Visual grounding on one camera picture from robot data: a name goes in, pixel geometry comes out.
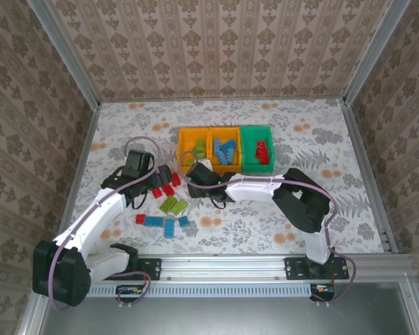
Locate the yellow plastic bin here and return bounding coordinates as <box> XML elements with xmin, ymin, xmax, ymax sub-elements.
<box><xmin>208</xmin><ymin>126</ymin><xmax>244</xmax><ymax>174</ymax></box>
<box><xmin>177</xmin><ymin>127</ymin><xmax>212</xmax><ymax>174</ymax></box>

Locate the green plastic bin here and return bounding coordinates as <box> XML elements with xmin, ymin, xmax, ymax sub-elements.
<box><xmin>240</xmin><ymin>124</ymin><xmax>276</xmax><ymax>174</ymax></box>

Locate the floral tablecloth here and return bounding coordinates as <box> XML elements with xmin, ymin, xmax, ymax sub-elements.
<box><xmin>61</xmin><ymin>99</ymin><xmax>388</xmax><ymax>258</ymax></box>

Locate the small electronics board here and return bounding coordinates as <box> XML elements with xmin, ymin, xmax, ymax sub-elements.
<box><xmin>310</xmin><ymin>283</ymin><xmax>336</xmax><ymax>302</ymax></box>
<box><xmin>117</xmin><ymin>284</ymin><xmax>151</xmax><ymax>303</ymax></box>

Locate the grey metal plate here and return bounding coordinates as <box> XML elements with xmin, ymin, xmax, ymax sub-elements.
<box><xmin>38</xmin><ymin>281</ymin><xmax>419</xmax><ymax>335</ymax></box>

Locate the thin black cable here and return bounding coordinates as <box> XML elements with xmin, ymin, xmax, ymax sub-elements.
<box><xmin>128</xmin><ymin>191</ymin><xmax>149</xmax><ymax>211</ymax></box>
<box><xmin>209</xmin><ymin>195</ymin><xmax>228</xmax><ymax>210</ymax></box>

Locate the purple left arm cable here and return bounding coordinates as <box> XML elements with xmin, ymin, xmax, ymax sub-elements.
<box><xmin>50</xmin><ymin>136</ymin><xmax>163</xmax><ymax>311</ymax></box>

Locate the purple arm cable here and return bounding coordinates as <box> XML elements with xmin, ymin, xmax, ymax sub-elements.
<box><xmin>179</xmin><ymin>150</ymin><xmax>357</xmax><ymax>303</ymax></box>
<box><xmin>50</xmin><ymin>136</ymin><xmax>163</xmax><ymax>311</ymax></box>

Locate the aluminium side rail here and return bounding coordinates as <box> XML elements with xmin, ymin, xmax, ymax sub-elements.
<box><xmin>15</xmin><ymin>103</ymin><xmax>101</xmax><ymax>335</ymax></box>
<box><xmin>339</xmin><ymin>98</ymin><xmax>401</xmax><ymax>255</ymax></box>

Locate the aluminium back rail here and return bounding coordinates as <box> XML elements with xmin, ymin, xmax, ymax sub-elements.
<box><xmin>97</xmin><ymin>96</ymin><xmax>345</xmax><ymax>104</ymax></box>

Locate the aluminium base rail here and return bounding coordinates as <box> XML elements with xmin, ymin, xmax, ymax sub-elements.
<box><xmin>82</xmin><ymin>253</ymin><xmax>415</xmax><ymax>284</ymax></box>

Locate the slotted white cable duct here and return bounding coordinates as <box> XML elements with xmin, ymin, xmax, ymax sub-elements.
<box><xmin>85</xmin><ymin>282</ymin><xmax>314</xmax><ymax>298</ymax></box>

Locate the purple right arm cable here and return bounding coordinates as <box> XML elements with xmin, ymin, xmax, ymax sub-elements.
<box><xmin>179</xmin><ymin>150</ymin><xmax>357</xmax><ymax>303</ymax></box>

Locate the aluminium frame post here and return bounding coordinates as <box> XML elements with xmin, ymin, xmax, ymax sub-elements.
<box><xmin>26</xmin><ymin>0</ymin><xmax>102</xmax><ymax>109</ymax></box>
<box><xmin>342</xmin><ymin>0</ymin><xmax>412</xmax><ymax>104</ymax></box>

